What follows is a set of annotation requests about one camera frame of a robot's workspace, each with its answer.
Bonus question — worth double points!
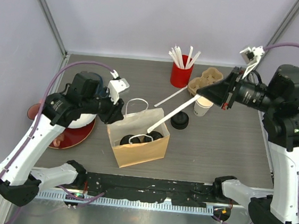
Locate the red round plate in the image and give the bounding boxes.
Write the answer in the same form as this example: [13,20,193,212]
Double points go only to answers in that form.
[48,120,96,150]

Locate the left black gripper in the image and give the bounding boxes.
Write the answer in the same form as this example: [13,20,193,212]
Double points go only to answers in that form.
[80,84,127,125]

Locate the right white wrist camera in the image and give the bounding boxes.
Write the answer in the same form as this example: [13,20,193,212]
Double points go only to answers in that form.
[239,46,265,78]

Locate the black lid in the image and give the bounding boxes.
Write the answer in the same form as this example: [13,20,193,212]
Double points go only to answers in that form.
[146,129,164,144]
[119,132,144,148]

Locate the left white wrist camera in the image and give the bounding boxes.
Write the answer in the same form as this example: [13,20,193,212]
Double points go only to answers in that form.
[107,70,130,105]

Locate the brown paper bag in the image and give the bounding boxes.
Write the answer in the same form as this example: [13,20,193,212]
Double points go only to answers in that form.
[107,98,170,168]

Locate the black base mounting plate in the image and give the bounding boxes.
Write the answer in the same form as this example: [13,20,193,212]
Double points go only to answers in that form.
[53,167,245,214]

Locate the stack of black cup lids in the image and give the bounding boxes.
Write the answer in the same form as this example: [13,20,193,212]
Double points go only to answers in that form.
[170,111,189,130]

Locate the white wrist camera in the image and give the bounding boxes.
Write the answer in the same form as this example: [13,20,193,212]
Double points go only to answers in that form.
[239,46,265,78]
[107,70,130,105]

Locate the stack of white paper cups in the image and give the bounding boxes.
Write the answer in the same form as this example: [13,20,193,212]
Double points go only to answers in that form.
[193,97,213,117]

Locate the white paper plate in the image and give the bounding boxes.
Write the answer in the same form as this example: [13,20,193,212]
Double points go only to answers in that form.
[68,113,96,129]

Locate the red straw holder cup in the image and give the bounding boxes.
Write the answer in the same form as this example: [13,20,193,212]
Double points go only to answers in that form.
[170,62,194,88]

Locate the white wrapped straws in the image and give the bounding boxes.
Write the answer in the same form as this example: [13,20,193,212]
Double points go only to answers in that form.
[169,45,201,70]

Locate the blue cloth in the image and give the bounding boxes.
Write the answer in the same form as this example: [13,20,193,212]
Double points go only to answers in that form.
[83,71,108,97]

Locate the white paper cup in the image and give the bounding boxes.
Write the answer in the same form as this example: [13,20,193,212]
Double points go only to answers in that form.
[146,129,164,144]
[119,132,144,148]

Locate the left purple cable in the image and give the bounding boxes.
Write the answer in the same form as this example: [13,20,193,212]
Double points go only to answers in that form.
[0,51,119,224]

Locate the white straw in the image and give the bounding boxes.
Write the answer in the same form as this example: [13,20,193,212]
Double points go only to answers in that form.
[147,94,201,133]
[154,85,188,107]

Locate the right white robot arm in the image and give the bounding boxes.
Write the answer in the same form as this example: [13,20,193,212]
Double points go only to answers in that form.
[197,64,299,224]

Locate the pink plastic cup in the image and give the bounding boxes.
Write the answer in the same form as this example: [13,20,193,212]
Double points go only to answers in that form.
[27,99,42,120]

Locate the remaining cardboard carrier stack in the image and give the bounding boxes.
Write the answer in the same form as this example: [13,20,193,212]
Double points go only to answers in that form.
[187,67,223,96]

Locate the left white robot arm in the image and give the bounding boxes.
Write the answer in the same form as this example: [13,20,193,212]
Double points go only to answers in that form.
[0,71,129,207]

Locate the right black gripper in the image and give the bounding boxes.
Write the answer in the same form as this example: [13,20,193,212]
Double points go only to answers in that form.
[196,62,283,114]

